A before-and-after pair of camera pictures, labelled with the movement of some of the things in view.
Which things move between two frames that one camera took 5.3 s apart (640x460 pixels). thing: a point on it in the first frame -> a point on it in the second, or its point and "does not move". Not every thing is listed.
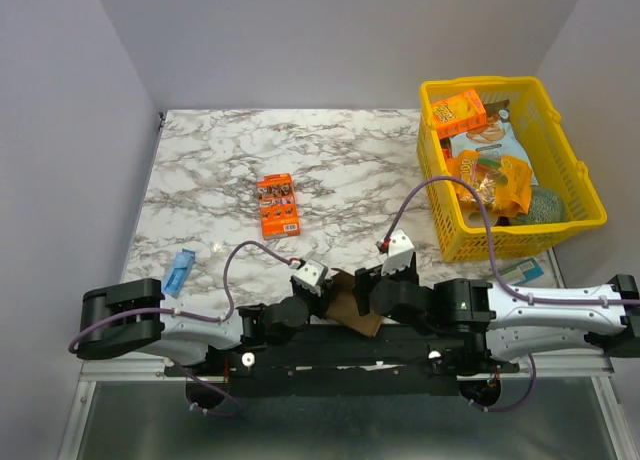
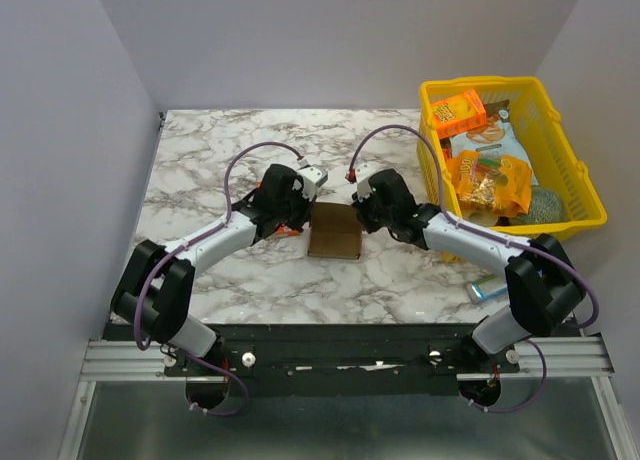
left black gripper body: [316, 305] -> [295, 212]
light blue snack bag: [497, 137] does not move
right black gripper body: [362, 290] -> [367, 212]
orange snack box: [457, 113] does not move
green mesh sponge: [546, 206] does not move
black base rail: [335, 362] does not move
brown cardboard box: [344, 308] -> [335, 232]
